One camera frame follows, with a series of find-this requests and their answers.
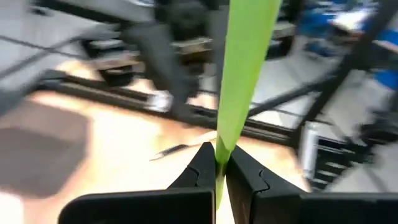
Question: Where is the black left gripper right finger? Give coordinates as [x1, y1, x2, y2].
[226, 145, 398, 224]

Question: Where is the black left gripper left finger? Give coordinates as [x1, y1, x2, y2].
[58, 141, 216, 224]

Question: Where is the cream-handled narrow knife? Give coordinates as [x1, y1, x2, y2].
[149, 132, 218, 162]

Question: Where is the green silicone spatula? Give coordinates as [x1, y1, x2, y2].
[214, 0, 283, 210]

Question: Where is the grey plastic bin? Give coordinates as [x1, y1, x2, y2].
[0, 101, 93, 200]

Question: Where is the workbench with blue bins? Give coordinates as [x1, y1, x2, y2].
[298, 0, 398, 91]

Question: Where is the black table edge rail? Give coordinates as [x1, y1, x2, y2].
[37, 73, 302, 149]

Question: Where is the silver corner bracket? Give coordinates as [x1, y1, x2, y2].
[146, 89, 174, 113]

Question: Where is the black frame post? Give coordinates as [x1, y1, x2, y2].
[290, 0, 398, 150]

